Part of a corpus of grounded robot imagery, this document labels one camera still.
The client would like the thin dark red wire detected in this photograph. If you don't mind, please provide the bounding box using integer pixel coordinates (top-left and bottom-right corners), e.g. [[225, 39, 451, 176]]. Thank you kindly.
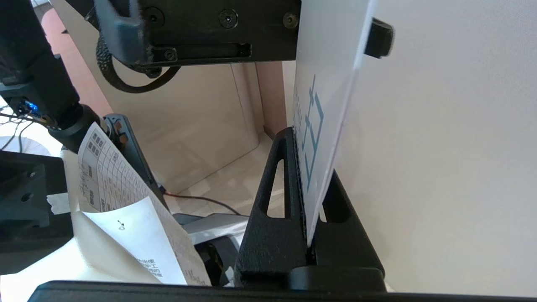
[[164, 191, 249, 217]]

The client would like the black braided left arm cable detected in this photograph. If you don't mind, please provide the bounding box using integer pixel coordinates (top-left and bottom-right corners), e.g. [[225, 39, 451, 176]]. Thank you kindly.
[[96, 34, 181, 94]]

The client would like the grey blue metal bar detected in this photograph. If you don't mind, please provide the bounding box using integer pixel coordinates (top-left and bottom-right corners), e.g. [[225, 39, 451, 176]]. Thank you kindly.
[[103, 113, 169, 209]]

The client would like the white room door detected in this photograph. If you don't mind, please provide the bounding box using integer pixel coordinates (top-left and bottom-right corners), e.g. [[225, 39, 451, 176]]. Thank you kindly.
[[334, 0, 537, 296]]

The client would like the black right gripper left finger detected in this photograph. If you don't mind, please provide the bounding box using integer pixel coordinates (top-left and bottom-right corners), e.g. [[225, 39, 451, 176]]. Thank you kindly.
[[235, 127, 309, 290]]

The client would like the white paper sheet with text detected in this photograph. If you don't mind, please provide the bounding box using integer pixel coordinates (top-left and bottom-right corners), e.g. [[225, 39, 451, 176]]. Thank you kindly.
[[82, 196, 187, 286]]

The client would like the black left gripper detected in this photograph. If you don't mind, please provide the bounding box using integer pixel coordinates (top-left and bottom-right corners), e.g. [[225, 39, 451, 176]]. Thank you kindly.
[[141, 0, 302, 68]]

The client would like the black robot torso bracket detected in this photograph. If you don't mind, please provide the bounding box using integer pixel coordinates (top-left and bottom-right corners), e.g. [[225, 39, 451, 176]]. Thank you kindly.
[[0, 151, 75, 275]]

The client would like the blue door hanger sign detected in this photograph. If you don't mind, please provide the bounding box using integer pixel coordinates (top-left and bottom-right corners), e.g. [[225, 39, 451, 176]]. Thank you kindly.
[[292, 0, 376, 246]]

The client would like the paper sheet with printed table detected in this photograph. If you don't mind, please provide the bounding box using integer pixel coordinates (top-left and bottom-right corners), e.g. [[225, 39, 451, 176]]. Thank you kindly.
[[77, 122, 210, 286]]

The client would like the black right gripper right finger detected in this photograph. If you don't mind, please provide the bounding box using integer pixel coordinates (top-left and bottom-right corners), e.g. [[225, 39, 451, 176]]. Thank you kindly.
[[313, 170, 384, 273]]

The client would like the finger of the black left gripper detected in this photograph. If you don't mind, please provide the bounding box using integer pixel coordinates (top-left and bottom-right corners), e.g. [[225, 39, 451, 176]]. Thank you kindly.
[[93, 0, 147, 65], [364, 18, 395, 58]]

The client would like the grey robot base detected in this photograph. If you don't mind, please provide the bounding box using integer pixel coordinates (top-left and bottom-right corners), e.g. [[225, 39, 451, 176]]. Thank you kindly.
[[174, 213, 249, 290]]

